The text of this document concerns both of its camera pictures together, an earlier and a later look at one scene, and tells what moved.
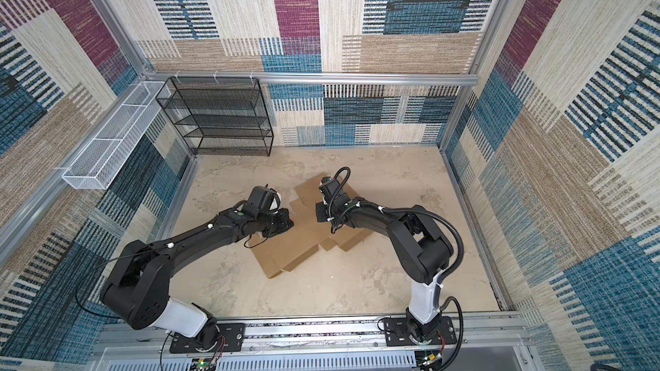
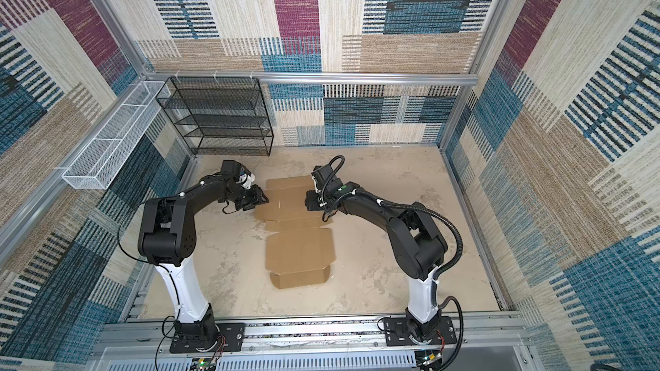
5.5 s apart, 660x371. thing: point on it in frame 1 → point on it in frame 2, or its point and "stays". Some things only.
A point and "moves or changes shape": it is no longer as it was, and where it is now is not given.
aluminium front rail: [486, 343] stays
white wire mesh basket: [100, 161] stays
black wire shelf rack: [218, 116] stays
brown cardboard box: [277, 252] moves or changes shape
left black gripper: [285, 222] → [256, 197]
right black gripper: [321, 216] → [310, 201]
